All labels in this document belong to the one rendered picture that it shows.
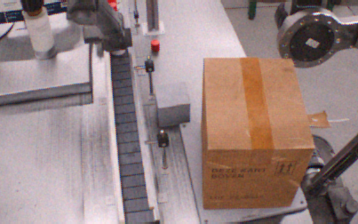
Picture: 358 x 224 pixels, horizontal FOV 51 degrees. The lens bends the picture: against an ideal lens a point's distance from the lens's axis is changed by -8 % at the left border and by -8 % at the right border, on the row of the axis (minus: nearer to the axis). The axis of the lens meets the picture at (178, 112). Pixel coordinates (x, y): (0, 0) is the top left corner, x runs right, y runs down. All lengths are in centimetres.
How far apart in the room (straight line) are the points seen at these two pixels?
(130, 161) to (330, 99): 177
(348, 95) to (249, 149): 193
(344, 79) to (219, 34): 141
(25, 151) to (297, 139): 83
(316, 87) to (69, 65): 174
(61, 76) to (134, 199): 56
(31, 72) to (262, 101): 86
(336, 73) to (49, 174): 216
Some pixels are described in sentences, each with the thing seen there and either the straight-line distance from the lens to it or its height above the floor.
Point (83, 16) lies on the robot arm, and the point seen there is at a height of 138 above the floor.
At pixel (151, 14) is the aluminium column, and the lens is 161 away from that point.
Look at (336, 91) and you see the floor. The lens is 276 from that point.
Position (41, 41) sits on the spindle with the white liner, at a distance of 149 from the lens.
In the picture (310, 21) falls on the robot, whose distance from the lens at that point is 112.
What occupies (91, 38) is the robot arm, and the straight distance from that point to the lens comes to 124.
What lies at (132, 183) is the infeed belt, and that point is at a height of 88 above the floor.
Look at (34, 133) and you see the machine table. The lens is 136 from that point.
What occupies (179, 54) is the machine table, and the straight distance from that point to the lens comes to 153.
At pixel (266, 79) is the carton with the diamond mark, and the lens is 103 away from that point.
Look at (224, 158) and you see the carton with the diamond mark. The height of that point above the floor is 109.
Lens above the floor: 182
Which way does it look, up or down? 48 degrees down
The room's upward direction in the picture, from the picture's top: 1 degrees counter-clockwise
